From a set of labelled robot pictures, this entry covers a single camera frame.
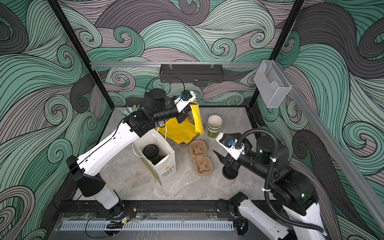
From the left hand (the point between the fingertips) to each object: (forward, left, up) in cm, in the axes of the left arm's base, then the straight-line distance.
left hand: (196, 103), depth 63 cm
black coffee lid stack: (-15, -21, -41) cm, 48 cm away
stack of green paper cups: (+9, -13, -27) cm, 31 cm away
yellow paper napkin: (+12, +5, -39) cm, 41 cm away
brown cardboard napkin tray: (+1, +6, -38) cm, 39 cm away
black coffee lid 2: (-13, +19, -30) cm, 38 cm away
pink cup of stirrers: (+17, +40, -23) cm, 49 cm away
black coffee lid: (-8, +23, -30) cm, 39 cm away
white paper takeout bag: (-18, +14, -27) cm, 35 cm away
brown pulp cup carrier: (-10, -6, -40) cm, 42 cm away
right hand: (-17, -10, -3) cm, 20 cm away
